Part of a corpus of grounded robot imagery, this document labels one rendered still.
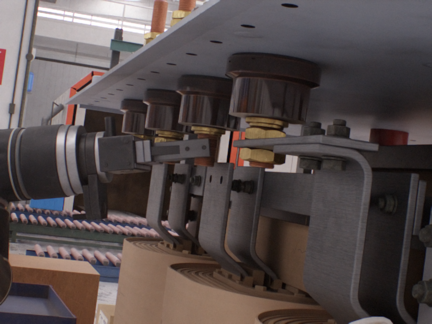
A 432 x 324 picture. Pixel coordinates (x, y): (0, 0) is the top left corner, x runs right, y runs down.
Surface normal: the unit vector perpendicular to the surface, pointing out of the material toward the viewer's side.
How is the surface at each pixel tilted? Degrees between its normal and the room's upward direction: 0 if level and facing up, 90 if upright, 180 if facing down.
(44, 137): 55
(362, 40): 180
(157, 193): 90
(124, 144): 90
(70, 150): 79
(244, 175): 90
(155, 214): 90
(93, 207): 112
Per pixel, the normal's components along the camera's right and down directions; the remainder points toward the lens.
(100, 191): 0.99, -0.08
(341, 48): -0.13, 0.99
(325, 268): -0.95, -0.13
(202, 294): -0.81, -0.12
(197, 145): -0.07, -0.04
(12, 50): 0.27, 0.00
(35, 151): -0.09, -0.29
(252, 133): -0.54, -0.10
